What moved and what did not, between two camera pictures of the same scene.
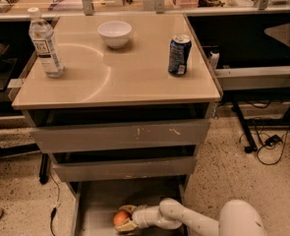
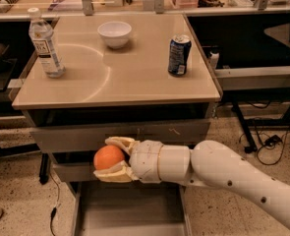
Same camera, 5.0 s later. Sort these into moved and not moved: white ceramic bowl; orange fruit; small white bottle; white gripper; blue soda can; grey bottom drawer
Moved: white gripper; orange fruit
Not moved: small white bottle; blue soda can; grey bottom drawer; white ceramic bowl
